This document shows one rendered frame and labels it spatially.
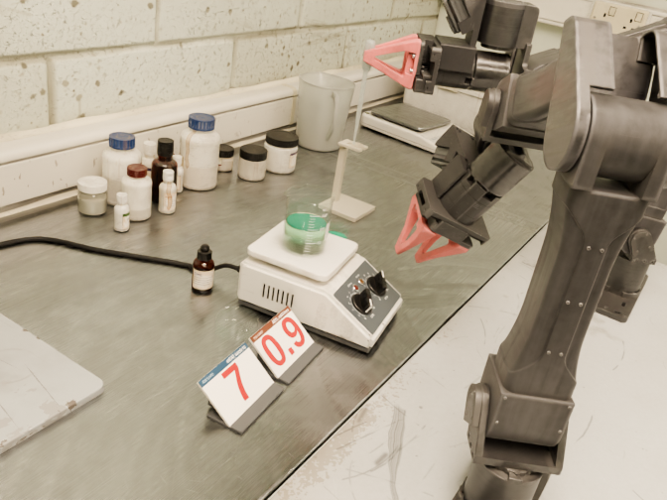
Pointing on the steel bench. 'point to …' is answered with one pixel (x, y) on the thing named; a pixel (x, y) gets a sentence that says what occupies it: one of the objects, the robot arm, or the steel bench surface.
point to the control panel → (371, 297)
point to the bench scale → (407, 124)
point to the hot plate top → (314, 267)
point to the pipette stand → (343, 204)
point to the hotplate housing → (307, 300)
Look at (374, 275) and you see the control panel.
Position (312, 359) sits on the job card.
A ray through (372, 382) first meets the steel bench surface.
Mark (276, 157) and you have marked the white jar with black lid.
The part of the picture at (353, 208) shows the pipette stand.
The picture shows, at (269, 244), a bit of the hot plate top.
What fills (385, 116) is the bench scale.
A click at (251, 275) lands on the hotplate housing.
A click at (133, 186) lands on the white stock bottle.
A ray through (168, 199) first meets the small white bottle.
